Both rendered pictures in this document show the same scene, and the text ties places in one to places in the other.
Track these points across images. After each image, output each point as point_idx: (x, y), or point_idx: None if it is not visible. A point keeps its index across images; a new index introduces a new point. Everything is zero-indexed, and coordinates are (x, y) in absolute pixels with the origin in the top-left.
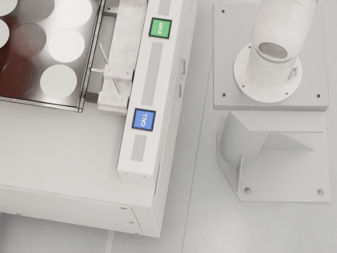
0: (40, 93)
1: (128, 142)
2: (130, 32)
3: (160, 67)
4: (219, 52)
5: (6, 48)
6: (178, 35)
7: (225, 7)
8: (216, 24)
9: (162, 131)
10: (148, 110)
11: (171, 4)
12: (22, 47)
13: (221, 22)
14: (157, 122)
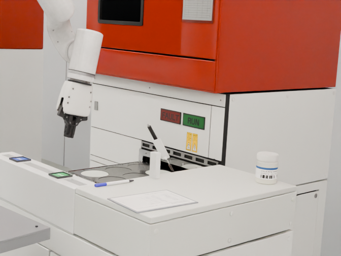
0: (97, 169)
1: (18, 155)
2: None
3: (37, 169)
4: (12, 213)
5: (141, 172)
6: (48, 192)
7: (37, 228)
8: (32, 221)
9: (6, 178)
10: (21, 160)
11: (68, 182)
12: (134, 174)
13: (30, 222)
14: (10, 161)
